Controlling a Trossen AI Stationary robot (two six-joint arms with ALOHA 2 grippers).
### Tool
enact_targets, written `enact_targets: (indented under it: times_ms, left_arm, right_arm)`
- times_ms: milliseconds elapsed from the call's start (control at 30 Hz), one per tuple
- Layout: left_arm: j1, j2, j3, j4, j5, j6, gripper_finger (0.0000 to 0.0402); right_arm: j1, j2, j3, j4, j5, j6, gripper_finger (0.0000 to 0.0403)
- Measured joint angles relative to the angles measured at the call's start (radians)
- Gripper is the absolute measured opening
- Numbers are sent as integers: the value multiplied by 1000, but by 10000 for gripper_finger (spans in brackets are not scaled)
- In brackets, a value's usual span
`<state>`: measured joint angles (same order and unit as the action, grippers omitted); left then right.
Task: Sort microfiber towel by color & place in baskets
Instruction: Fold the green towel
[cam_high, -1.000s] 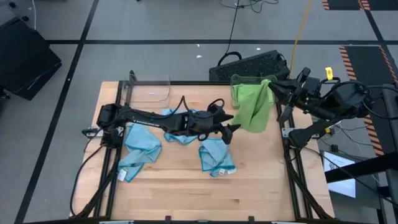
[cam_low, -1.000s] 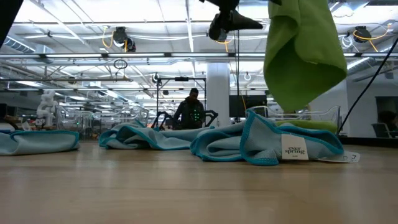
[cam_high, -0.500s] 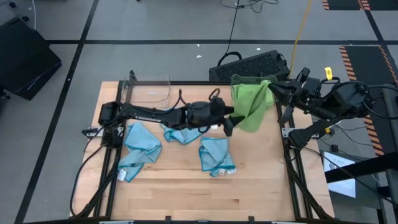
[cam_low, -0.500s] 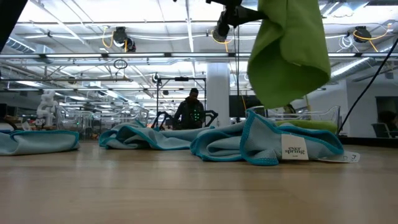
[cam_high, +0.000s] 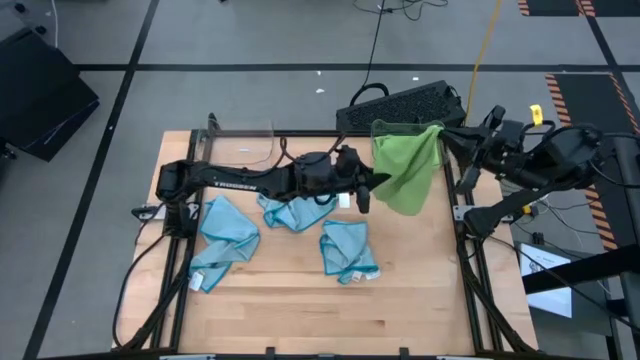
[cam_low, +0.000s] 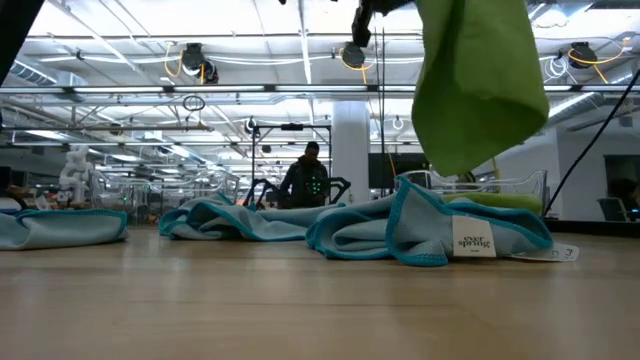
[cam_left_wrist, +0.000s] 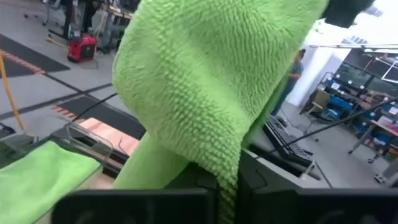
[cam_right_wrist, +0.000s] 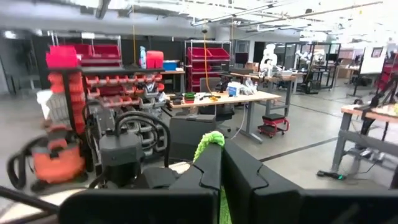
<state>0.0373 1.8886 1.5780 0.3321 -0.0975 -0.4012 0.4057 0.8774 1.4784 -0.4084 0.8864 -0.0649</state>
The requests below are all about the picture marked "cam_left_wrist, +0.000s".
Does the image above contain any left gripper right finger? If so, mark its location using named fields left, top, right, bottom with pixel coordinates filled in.
left=236, top=148, right=398, bottom=224

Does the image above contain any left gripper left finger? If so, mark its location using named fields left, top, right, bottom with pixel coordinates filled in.
left=51, top=161, right=219, bottom=224

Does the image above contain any person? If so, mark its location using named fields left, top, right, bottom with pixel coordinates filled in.
left=269, top=48, right=307, bottom=118

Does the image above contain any brown chair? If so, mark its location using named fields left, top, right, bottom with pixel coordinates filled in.
left=298, top=88, right=331, bottom=116

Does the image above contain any storage shelf with blue bins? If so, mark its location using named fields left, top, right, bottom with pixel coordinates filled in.
left=323, top=55, right=398, bottom=162

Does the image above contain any black mat with orange stripes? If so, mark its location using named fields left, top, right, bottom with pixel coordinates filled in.
left=0, top=33, right=72, bottom=78
left=51, top=95, right=147, bottom=141

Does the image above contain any black slanted pole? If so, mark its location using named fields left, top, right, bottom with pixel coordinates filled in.
left=279, top=98, right=398, bottom=151

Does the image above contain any red portable generator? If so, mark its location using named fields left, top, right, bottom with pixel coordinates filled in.
left=67, top=33, right=98, bottom=63

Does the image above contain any workbench with black legs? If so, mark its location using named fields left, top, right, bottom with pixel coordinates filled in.
left=42, top=0, right=141, bottom=54

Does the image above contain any black floor cable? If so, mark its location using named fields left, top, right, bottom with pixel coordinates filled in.
left=70, top=92, right=119, bottom=123

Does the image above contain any yellow power cable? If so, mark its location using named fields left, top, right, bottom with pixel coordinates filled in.
left=0, top=51, right=26, bottom=133

